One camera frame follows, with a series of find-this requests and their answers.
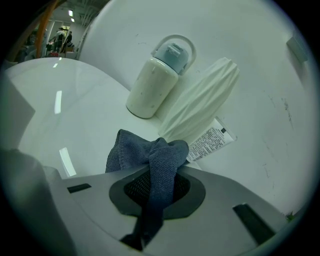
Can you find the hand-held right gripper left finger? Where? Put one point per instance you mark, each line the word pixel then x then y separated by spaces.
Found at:
pixel 95 215

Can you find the white tube with black cap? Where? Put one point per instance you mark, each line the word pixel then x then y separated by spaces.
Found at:
pixel 212 142

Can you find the white kidney-shaped table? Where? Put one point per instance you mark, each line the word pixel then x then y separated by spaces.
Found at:
pixel 87 120

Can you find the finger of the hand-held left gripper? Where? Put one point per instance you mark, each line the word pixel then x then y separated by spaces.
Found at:
pixel 18 110

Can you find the cream bottle with blue lid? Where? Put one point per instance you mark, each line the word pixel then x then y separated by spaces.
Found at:
pixel 152 87

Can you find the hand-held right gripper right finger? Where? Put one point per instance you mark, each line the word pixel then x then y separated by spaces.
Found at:
pixel 212 230

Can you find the blue cloth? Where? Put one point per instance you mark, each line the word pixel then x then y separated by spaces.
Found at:
pixel 160 160

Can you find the white ribbed vase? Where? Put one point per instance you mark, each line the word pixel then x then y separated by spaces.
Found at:
pixel 200 105

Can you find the white wall fixture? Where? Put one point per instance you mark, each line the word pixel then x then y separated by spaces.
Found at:
pixel 297 50

